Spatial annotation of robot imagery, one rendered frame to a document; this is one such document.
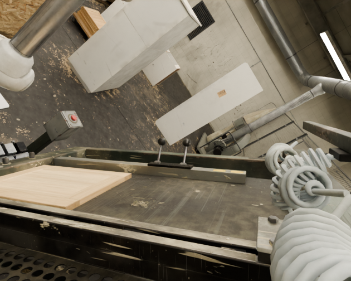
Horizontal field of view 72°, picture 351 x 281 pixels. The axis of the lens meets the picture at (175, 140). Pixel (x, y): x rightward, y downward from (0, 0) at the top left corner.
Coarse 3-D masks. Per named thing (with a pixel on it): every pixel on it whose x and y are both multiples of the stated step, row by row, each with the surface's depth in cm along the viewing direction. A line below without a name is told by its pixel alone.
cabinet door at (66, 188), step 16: (16, 176) 100; (32, 176) 100; (48, 176) 100; (64, 176) 100; (80, 176) 100; (96, 176) 100; (112, 176) 99; (128, 176) 101; (0, 192) 80; (16, 192) 80; (32, 192) 81; (48, 192) 81; (64, 192) 81; (80, 192) 80; (96, 192) 82; (64, 208) 69
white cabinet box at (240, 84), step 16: (224, 80) 436; (240, 80) 429; (256, 80) 423; (192, 96) 516; (208, 96) 450; (224, 96) 444; (240, 96) 437; (176, 112) 474; (192, 112) 466; (208, 112) 459; (224, 112) 452; (160, 128) 491; (176, 128) 483; (192, 128) 476
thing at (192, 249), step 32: (288, 160) 34; (320, 160) 34; (0, 224) 53; (32, 224) 50; (64, 224) 47; (96, 224) 49; (128, 224) 47; (64, 256) 48; (96, 256) 45; (128, 256) 43; (160, 256) 41; (192, 256) 39; (224, 256) 37; (256, 256) 37
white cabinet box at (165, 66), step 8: (160, 56) 565; (168, 56) 561; (152, 64) 575; (160, 64) 571; (168, 64) 566; (176, 64) 605; (144, 72) 585; (152, 72) 581; (160, 72) 576; (168, 72) 572; (152, 80) 587; (160, 80) 582
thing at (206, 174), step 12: (96, 168) 117; (108, 168) 115; (120, 168) 112; (132, 168) 110; (144, 168) 108; (156, 168) 106; (168, 168) 104; (180, 168) 103; (192, 168) 103; (204, 168) 102; (216, 180) 98; (228, 180) 96; (240, 180) 95
